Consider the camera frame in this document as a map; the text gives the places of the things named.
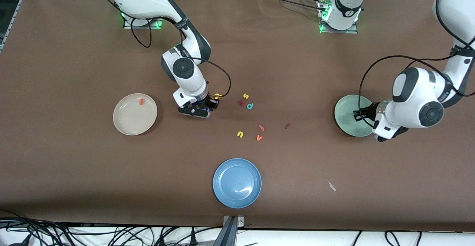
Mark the beige round plate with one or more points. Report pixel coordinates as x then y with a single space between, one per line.
130 118

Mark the blue round plate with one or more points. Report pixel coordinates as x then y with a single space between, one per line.
237 183

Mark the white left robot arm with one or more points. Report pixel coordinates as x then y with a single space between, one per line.
412 101

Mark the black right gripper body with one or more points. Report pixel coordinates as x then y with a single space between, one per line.
207 101

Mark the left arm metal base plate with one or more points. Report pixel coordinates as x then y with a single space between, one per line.
352 31

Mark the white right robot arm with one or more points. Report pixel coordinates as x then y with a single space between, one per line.
193 84

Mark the green round plate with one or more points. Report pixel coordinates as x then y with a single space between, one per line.
345 118

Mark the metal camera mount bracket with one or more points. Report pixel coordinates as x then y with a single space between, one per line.
230 235

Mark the aluminium frame profile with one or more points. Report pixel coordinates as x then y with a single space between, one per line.
15 16

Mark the white paper scrap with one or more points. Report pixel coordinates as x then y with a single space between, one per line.
331 186

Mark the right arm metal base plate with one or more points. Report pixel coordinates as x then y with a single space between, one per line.
139 23

